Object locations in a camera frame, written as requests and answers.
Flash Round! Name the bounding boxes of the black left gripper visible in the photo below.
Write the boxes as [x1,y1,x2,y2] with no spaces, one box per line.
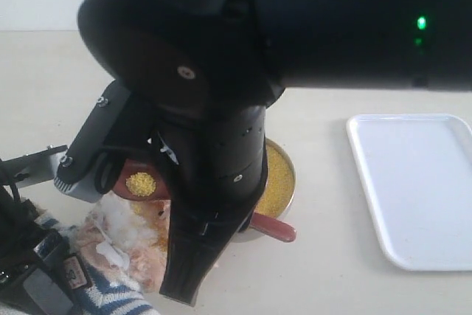
[1,187,77,314]

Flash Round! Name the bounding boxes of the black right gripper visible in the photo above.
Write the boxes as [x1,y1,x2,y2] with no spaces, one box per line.
[77,0,282,226]

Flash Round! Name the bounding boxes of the tan teddy bear striped shirt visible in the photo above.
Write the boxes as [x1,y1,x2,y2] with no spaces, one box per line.
[34,193,170,314]

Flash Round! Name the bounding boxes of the brown wooden spoon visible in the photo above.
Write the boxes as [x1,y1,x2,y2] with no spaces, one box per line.
[113,160,296,243]

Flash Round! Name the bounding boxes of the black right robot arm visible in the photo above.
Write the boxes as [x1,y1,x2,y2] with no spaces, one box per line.
[77,0,471,304]

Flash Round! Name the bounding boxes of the yellow millet grains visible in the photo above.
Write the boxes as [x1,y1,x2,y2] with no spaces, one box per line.
[255,139,296,218]

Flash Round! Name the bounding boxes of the metal bowl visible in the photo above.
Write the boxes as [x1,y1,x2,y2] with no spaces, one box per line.
[235,137,297,244]

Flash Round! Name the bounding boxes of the white rectangular plastic tray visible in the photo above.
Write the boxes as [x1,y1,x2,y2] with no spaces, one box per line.
[346,114,471,271]

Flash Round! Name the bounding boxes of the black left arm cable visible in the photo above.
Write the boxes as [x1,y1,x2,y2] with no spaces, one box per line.
[0,159,27,212]

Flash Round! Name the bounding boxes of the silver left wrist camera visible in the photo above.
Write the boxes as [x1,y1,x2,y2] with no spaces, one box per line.
[1,145,68,188]

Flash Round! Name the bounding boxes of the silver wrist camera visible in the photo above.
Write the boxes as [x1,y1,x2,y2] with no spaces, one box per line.
[1,145,68,188]
[54,80,153,203]

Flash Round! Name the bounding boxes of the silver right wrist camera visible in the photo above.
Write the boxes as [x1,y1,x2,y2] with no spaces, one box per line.
[54,80,153,203]

